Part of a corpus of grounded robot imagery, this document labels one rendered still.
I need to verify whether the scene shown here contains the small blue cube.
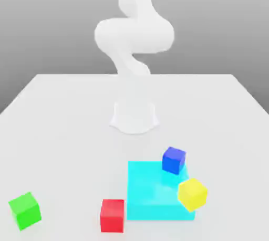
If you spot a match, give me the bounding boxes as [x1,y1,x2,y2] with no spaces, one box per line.
[162,146,187,175]

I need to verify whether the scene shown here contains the small yellow cube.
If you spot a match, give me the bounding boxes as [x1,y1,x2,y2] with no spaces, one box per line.
[177,177,209,213]

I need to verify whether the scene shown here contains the small red cube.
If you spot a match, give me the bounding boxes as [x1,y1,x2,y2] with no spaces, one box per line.
[100,198,125,234]

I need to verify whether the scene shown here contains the small green cube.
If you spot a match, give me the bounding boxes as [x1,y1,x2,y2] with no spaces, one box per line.
[8,191,43,232]

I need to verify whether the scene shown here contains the large cyan box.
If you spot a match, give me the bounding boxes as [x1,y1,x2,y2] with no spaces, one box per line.
[127,161,196,221]

